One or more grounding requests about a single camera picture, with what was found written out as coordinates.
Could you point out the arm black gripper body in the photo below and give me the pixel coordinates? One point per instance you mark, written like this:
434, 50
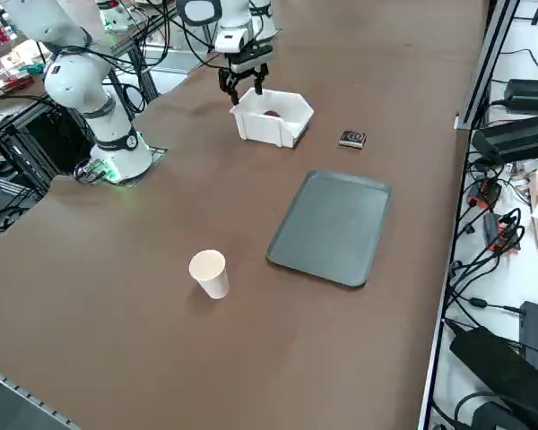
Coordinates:
251, 58

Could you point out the red apple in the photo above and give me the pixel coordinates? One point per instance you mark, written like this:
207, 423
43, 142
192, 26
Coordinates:
272, 113

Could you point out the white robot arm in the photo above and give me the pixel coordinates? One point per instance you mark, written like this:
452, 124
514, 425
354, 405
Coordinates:
80, 85
114, 18

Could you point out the white plastic bin box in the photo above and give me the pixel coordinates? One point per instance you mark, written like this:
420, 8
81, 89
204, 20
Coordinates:
260, 125

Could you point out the small black printed box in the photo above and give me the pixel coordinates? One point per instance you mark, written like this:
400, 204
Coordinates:
353, 138

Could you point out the gray rectangular tray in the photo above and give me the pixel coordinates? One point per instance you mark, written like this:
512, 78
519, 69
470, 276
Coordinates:
332, 228

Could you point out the white paper cup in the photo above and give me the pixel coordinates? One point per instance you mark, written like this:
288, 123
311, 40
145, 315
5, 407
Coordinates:
215, 282

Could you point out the orange black connector device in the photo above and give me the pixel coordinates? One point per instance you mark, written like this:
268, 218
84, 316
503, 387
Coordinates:
486, 195
504, 233

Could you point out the dark ribbed power adapter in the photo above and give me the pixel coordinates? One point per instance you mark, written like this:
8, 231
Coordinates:
515, 139

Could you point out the black flat power supply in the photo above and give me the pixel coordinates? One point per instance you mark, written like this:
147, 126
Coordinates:
531, 96

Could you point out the large black power brick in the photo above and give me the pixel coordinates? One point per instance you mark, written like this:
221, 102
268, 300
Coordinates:
493, 372

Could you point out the grey metal panel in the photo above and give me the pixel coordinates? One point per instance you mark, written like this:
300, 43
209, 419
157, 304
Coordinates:
9, 403

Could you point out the aluminium profile post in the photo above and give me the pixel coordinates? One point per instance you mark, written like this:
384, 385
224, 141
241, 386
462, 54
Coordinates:
488, 58

